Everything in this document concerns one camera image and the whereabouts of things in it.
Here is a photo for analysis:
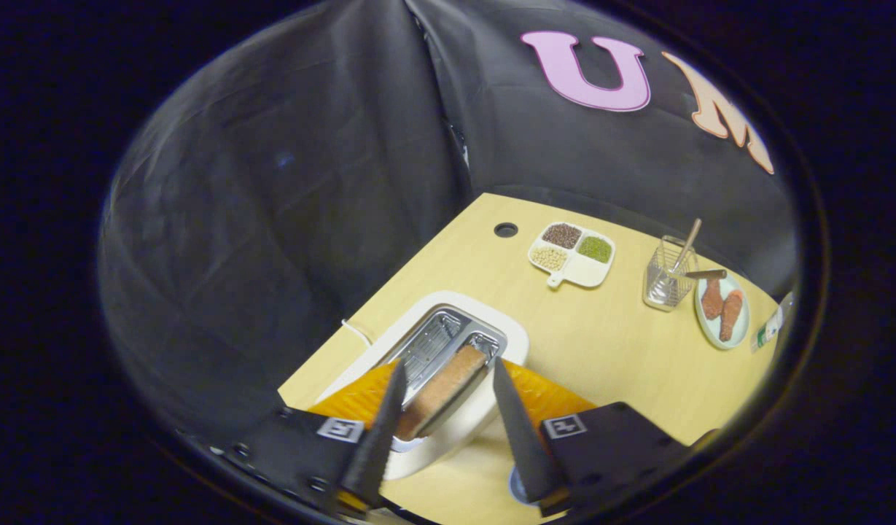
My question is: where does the pale green plate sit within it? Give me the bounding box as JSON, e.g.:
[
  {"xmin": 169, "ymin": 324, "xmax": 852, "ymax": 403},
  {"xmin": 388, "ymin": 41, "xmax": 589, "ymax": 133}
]
[{"xmin": 694, "ymin": 271, "xmax": 751, "ymax": 351}]

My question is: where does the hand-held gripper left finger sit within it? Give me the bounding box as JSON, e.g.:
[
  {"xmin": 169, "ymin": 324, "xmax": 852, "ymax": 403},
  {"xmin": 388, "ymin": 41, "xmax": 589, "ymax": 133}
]
[{"xmin": 225, "ymin": 359, "xmax": 408, "ymax": 511}]

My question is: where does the blue plate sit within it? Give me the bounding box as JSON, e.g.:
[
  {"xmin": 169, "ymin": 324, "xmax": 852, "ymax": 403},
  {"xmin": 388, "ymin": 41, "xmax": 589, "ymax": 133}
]
[{"xmin": 507, "ymin": 467, "xmax": 543, "ymax": 505}]

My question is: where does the wire utensil holder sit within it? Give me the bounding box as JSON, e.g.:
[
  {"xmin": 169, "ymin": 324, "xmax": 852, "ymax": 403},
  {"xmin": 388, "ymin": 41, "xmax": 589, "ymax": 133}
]
[{"xmin": 643, "ymin": 235, "xmax": 700, "ymax": 313}]

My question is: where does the white divided bean tray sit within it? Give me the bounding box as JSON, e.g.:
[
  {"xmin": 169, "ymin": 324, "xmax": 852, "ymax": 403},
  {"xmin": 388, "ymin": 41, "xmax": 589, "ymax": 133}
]
[{"xmin": 528, "ymin": 222, "xmax": 616, "ymax": 289}]

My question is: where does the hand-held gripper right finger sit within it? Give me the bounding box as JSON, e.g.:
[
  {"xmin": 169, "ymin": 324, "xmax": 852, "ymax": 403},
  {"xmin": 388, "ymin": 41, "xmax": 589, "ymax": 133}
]
[{"xmin": 493, "ymin": 357, "xmax": 693, "ymax": 515}]

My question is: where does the clear plastic water bottle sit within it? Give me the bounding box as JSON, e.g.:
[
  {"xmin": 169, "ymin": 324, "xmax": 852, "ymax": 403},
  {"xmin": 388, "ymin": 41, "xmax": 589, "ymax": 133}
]
[{"xmin": 750, "ymin": 292, "xmax": 795, "ymax": 354}]

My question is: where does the plain white bread slice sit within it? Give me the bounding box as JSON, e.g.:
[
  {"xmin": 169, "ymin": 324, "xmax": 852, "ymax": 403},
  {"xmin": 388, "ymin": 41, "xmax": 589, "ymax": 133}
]
[{"xmin": 397, "ymin": 345, "xmax": 487, "ymax": 440}]

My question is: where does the white toaster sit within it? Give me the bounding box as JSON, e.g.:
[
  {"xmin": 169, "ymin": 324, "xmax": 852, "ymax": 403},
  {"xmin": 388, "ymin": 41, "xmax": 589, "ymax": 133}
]
[{"xmin": 313, "ymin": 291, "xmax": 530, "ymax": 481}]

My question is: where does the light wooden utensil stick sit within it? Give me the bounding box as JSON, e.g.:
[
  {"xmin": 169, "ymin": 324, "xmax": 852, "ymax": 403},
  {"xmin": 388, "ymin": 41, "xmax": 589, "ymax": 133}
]
[{"xmin": 672, "ymin": 218, "xmax": 703, "ymax": 272}]

